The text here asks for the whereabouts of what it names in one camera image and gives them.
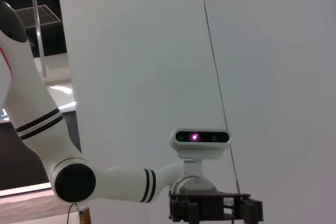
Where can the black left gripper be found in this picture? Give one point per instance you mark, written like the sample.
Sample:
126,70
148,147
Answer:
218,208

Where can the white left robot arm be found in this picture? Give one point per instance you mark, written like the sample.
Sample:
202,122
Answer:
118,179

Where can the brown wooden board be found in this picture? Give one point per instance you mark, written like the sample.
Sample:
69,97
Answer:
31,208

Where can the white background desk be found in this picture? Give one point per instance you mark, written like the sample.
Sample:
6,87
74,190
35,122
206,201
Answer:
59,95

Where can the blue lit screen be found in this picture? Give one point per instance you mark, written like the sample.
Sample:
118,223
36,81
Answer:
3,115

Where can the grey metal pole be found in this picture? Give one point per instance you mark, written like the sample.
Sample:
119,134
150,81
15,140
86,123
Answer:
39,37

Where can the white robot torso red trim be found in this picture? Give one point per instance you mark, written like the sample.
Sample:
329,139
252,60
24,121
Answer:
4,82

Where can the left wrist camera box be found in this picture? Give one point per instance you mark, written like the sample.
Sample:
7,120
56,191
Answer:
199,150

